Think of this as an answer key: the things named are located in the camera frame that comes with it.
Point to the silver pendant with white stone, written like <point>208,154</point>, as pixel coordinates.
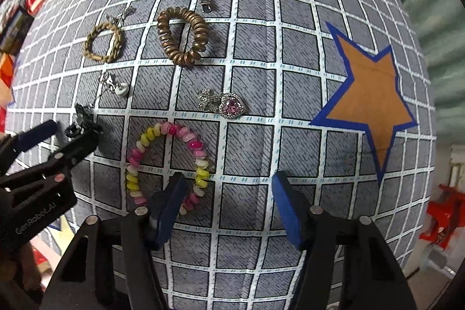
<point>121,89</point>

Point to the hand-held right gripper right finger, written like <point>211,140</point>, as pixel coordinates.
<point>287,212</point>

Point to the red plastic object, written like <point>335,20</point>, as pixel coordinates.
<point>441,215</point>

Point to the black bow hair clip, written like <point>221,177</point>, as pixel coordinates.
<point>85,115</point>

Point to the pink heart pendant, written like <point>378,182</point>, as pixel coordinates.
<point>230,104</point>

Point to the grey checked cloth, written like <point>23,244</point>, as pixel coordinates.
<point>254,41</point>

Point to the orange star patch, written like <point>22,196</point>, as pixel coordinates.
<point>370,92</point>

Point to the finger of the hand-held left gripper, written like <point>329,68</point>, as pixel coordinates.
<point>36,136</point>
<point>78,150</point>

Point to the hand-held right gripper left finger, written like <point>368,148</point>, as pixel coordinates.
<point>170,210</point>

